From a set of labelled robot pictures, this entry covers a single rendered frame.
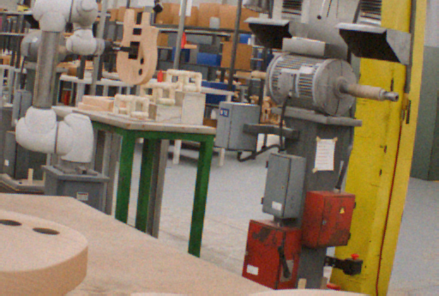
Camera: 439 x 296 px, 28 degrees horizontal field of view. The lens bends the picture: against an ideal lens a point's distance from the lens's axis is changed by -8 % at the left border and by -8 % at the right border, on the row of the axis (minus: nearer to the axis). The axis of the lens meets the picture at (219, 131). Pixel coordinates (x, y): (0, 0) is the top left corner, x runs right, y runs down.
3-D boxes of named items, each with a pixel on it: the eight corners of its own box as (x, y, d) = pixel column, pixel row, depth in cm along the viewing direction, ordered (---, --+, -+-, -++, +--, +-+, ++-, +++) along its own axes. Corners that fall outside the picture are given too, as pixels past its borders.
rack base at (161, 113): (180, 123, 501) (183, 106, 501) (155, 123, 491) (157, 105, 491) (153, 117, 523) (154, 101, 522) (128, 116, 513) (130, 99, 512)
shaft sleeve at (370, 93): (387, 93, 383) (381, 85, 380) (381, 104, 381) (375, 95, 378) (359, 88, 397) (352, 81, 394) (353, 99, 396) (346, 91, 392)
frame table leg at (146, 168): (143, 267, 552) (158, 120, 545) (135, 267, 549) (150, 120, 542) (138, 265, 556) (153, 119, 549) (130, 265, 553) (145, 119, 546)
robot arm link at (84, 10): (99, 4, 430) (72, 3, 428) (101, -9, 413) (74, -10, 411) (95, 29, 427) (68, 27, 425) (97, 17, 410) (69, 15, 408)
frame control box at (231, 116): (283, 169, 408) (291, 111, 406) (246, 168, 395) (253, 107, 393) (248, 160, 427) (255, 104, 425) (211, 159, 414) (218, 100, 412)
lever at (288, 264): (294, 282, 398) (301, 244, 396) (273, 284, 390) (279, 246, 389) (290, 280, 400) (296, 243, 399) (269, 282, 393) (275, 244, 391)
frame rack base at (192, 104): (202, 125, 510) (207, 93, 509) (180, 123, 501) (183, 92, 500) (174, 119, 532) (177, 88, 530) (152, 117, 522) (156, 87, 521)
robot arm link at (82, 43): (97, 52, 472) (97, 28, 475) (72, 50, 463) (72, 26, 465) (87, 57, 481) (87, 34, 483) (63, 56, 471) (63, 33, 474)
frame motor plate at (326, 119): (362, 127, 406) (363, 118, 406) (325, 123, 391) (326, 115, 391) (309, 116, 434) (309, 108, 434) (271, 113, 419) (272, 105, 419)
